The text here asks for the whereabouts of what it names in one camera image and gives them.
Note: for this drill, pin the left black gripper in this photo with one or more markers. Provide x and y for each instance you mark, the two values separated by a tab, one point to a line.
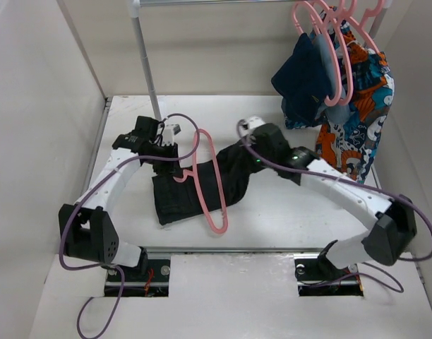
171	167

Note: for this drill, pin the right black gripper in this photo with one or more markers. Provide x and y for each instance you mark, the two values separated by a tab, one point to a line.
252	143

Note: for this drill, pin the pink hanger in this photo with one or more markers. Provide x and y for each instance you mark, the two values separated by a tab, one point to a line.
345	13
344	53
207	179
312	15

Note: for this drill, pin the black trousers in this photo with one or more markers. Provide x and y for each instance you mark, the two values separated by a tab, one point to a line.
177	201

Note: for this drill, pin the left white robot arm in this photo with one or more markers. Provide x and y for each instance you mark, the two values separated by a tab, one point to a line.
86	227

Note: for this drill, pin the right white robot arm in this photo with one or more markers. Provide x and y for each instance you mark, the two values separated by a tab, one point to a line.
389	221

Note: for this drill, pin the pink hanger front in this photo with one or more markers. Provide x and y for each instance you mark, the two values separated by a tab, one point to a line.
312	15

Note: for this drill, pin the pink hanger back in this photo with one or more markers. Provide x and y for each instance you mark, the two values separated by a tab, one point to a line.
345	13

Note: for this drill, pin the white rack base foot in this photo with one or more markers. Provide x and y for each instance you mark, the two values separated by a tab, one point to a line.
163	106

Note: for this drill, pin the navy blue shorts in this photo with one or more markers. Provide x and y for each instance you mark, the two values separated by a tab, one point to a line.
303	83

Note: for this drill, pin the grey blue garment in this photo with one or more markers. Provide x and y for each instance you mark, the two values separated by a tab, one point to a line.
337	114

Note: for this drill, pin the colourful patterned shorts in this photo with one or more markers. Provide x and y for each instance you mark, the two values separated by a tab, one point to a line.
351	147

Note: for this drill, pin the grey rack pole left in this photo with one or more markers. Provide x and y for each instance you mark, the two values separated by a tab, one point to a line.
134	9

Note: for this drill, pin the grey rack pole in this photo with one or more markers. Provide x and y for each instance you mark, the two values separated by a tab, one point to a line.
134	9
378	17

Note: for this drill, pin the grey rack pole right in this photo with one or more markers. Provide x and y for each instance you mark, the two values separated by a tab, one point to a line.
378	17

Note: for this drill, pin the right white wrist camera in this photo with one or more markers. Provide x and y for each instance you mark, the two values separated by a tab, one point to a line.
251	123

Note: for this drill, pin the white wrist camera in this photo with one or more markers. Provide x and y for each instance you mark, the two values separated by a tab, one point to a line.
251	123
168	134

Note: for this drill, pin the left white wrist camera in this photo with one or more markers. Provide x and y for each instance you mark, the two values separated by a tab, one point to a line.
168	134

